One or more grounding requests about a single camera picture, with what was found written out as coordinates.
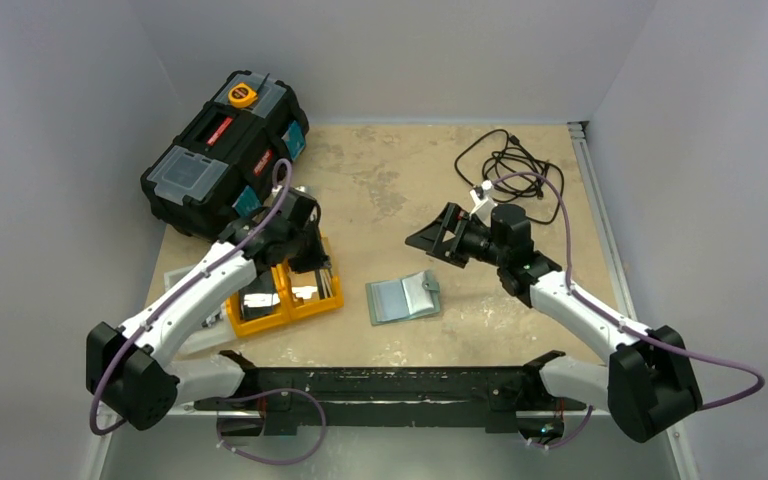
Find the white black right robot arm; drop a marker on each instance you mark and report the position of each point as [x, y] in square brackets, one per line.
[643, 380]

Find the stack of black cards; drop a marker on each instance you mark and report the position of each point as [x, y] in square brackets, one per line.
[258, 298]

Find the black plastic toolbox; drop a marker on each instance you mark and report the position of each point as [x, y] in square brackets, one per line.
[219, 168]

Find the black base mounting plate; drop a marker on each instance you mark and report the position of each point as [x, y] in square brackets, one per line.
[495, 399]

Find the stack of tan cards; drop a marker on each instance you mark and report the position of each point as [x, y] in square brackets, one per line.
[314, 285]

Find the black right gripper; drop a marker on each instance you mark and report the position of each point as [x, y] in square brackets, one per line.
[455, 234]

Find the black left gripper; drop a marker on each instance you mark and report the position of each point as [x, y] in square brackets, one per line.
[316, 259]

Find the yellow bin with black cards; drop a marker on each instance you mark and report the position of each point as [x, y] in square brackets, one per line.
[232, 311]

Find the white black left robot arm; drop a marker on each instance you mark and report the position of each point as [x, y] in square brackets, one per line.
[132, 368]

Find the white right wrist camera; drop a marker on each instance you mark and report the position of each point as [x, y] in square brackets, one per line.
[483, 203]

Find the yellow tape measure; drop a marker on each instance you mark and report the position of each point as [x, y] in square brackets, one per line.
[242, 96]

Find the yellow bin with tan cards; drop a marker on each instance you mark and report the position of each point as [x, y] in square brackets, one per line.
[294, 309]

